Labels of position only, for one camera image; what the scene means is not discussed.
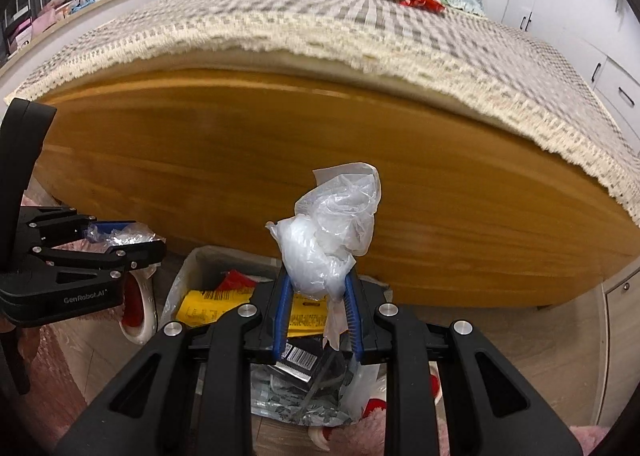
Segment red snack packet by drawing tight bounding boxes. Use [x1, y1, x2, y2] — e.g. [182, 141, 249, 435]
[220, 270, 266, 293]

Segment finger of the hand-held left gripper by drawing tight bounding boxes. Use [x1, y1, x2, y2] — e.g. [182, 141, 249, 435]
[25, 240, 167, 283]
[19, 206, 138, 251]

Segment person's right pink fluffy leg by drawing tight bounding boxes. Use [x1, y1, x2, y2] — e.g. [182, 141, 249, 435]
[325, 411, 610, 456]

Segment white wad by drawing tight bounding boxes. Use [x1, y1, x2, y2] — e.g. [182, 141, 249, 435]
[265, 162, 383, 352]

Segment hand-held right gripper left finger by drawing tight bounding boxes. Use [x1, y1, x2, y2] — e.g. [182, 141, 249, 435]
[54, 268, 296, 456]

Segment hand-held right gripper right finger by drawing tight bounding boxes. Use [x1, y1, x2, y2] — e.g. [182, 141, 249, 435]
[344, 268, 581, 456]

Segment wooden bed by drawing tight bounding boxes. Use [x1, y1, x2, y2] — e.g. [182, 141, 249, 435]
[37, 0, 640, 309]

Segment pink bags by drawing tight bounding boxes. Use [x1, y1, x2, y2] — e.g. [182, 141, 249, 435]
[5, 0, 61, 51]

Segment red white slipper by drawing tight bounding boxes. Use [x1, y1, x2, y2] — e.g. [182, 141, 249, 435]
[117, 263, 161, 344]
[307, 368, 443, 444]

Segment waste bin with printed liner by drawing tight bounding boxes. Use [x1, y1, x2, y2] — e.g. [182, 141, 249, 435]
[160, 245, 391, 429]

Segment yellow snack bag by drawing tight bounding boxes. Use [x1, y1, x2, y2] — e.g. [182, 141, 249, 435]
[177, 288, 331, 337]

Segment clear plastic wrapper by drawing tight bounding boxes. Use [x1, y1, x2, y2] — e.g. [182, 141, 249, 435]
[85, 226, 157, 249]

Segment white wardrobe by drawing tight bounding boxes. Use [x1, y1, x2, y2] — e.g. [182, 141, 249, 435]
[500, 0, 640, 141]

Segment dark blue milk carton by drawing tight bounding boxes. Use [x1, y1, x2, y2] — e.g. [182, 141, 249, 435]
[277, 341, 321, 377]

